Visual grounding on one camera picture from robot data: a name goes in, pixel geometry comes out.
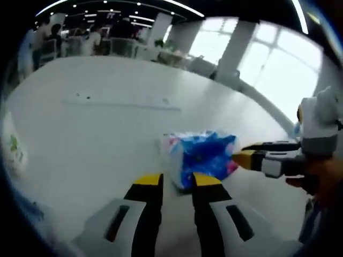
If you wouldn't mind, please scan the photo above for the white mesh office chair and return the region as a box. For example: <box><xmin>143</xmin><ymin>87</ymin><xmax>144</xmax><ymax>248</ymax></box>
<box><xmin>111</xmin><ymin>37</ymin><xmax>138</xmax><ymax>59</ymax></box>
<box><xmin>40</xmin><ymin>39</ymin><xmax>59</xmax><ymax>65</ymax></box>

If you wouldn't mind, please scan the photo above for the person's right hand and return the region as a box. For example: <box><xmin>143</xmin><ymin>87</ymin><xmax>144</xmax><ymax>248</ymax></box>
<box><xmin>285</xmin><ymin>157</ymin><xmax>343</xmax><ymax>199</ymax></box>

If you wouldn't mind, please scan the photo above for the green potted plant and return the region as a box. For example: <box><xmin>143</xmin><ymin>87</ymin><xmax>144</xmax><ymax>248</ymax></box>
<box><xmin>154</xmin><ymin>39</ymin><xmax>175</xmax><ymax>52</ymax></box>

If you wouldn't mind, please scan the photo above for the long white far table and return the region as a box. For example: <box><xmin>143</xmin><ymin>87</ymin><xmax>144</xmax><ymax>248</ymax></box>
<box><xmin>158</xmin><ymin>50</ymin><xmax>194</xmax><ymax>68</ymax></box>

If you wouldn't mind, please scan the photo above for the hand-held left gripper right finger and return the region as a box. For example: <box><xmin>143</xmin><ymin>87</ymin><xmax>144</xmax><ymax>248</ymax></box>
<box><xmin>192</xmin><ymin>172</ymin><xmax>304</xmax><ymax>257</ymax></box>

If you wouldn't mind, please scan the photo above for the white table cable cover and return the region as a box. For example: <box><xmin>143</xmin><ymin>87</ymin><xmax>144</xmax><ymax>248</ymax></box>
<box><xmin>63</xmin><ymin>92</ymin><xmax>183</xmax><ymax>112</ymax></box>

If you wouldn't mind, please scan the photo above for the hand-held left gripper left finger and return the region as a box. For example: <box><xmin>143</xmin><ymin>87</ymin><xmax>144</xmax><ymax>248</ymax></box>
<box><xmin>72</xmin><ymin>173</ymin><xmax>165</xmax><ymax>257</ymax></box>

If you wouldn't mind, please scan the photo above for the blue tissue pack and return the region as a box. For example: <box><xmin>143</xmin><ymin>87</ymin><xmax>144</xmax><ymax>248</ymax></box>
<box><xmin>160</xmin><ymin>130</ymin><xmax>240</xmax><ymax>190</ymax></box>

